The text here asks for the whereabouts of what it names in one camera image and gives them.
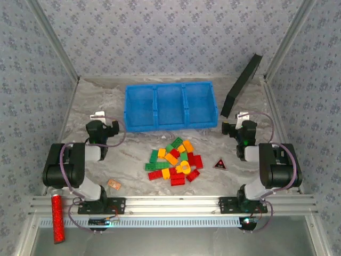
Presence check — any blue three-compartment plastic bin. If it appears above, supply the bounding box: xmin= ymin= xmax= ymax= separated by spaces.
xmin=124 ymin=81 xmax=219 ymax=133

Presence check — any yellow rounded lego piece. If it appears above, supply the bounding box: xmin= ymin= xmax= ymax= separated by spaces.
xmin=178 ymin=160 xmax=192 ymax=175

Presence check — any black red triangular badge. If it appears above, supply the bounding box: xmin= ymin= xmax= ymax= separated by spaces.
xmin=212 ymin=158 xmax=228 ymax=171

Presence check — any black flat panel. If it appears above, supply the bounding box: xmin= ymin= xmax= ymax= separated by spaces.
xmin=220 ymin=53 xmax=264 ymax=118

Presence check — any small orange wooden tile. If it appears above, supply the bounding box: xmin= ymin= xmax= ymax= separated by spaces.
xmin=107 ymin=179 xmax=123 ymax=191

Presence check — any red glitter cylinder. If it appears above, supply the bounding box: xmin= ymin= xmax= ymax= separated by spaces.
xmin=50 ymin=188 xmax=67 ymax=245

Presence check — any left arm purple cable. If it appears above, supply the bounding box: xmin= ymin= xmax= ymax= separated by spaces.
xmin=60 ymin=116 xmax=126 ymax=235

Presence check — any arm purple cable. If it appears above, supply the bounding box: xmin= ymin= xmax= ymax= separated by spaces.
xmin=239 ymin=111 xmax=298 ymax=234
xmin=60 ymin=116 xmax=126 ymax=235

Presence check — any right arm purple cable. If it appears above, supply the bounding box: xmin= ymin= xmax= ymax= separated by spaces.
xmin=239 ymin=111 xmax=298 ymax=234

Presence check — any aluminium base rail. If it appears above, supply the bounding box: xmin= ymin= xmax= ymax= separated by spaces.
xmin=28 ymin=195 xmax=319 ymax=215

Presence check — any aluminium corner post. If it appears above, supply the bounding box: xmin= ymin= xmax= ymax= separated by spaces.
xmin=265 ymin=0 xmax=319 ymax=81
xmin=26 ymin=0 xmax=81 ymax=82

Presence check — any light blue slotted cable duct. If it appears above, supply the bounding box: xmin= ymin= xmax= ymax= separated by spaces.
xmin=39 ymin=216 xmax=242 ymax=229

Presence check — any aluminium lower frame bar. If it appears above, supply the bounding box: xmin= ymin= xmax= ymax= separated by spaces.
xmin=305 ymin=215 xmax=331 ymax=256
xmin=13 ymin=215 xmax=40 ymax=256

